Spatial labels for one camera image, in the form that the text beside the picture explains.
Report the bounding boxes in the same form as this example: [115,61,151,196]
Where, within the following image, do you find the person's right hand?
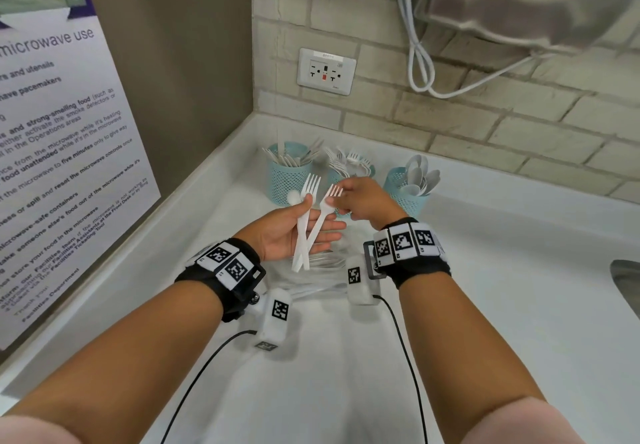
[325,177,410,232]

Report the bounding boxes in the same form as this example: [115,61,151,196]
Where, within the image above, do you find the person's left hand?
[233,194,347,262]

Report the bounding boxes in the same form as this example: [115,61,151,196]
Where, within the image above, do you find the teal mesh cup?
[327,166,373,218]
[266,142,313,208]
[383,166,431,219]

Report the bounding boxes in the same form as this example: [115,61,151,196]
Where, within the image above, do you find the white plastic fork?
[299,184,345,271]
[292,174,322,273]

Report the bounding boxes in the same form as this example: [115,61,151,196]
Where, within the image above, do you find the clear plastic bag of cutlery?
[287,238,361,299]

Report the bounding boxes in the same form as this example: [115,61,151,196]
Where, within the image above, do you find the bunch of white plastic knives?
[262,138,326,168]

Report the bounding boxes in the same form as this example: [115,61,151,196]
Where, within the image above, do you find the person's left forearm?
[0,278,225,444]

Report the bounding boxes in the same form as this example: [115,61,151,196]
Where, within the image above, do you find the person's right forearm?
[399,273,546,444]

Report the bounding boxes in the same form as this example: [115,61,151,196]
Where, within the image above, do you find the person's pink right sleeve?
[469,398,586,444]

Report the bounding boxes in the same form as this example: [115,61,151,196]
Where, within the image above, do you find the person's pink sleeve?
[0,414,81,444]
[469,398,586,444]

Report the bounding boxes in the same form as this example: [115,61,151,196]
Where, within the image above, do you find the person's pink left sleeve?
[0,414,81,444]

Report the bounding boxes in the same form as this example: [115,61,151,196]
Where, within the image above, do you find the black left wrist band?
[173,237,267,323]

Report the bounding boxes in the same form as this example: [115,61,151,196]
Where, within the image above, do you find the black wrist band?
[363,217,453,291]
[173,237,267,323]

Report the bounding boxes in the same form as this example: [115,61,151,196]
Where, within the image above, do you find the black right wrist band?
[363,217,453,291]

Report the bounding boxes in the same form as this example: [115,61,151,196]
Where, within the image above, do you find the white printed notice poster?
[0,0,163,351]

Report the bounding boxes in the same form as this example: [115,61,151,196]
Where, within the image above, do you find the dark sink basin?
[609,259,640,322]

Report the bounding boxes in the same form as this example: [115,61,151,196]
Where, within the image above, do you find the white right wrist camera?
[345,256,381,306]

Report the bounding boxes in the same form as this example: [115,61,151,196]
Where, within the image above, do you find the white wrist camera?
[253,288,293,352]
[345,256,381,306]

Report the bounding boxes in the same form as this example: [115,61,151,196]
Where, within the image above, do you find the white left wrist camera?
[253,288,293,352]

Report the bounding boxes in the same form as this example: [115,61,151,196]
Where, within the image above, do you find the white wall power outlet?
[297,48,358,96]

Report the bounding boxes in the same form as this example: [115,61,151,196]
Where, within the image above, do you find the black right camera cable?
[373,294,430,444]

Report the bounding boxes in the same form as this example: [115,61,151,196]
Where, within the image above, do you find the black camera cable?
[373,294,430,444]
[159,329,259,444]

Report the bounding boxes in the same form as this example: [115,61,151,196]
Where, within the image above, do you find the black left camera cable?
[159,329,259,444]

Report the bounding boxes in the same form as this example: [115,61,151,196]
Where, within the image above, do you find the white power cable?
[397,0,539,99]

